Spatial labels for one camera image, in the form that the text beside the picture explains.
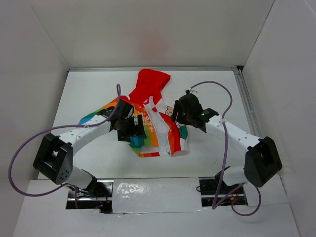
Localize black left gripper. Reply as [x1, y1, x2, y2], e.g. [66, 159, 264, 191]
[117, 115, 146, 143]

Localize rainbow children's zip jacket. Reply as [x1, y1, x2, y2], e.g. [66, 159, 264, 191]
[78, 69, 190, 158]

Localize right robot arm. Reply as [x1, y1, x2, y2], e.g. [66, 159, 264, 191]
[171, 93, 282, 194]

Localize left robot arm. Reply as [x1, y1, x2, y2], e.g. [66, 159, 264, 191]
[33, 100, 146, 197]

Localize white front cover panel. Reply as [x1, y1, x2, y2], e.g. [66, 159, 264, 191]
[112, 177, 202, 214]

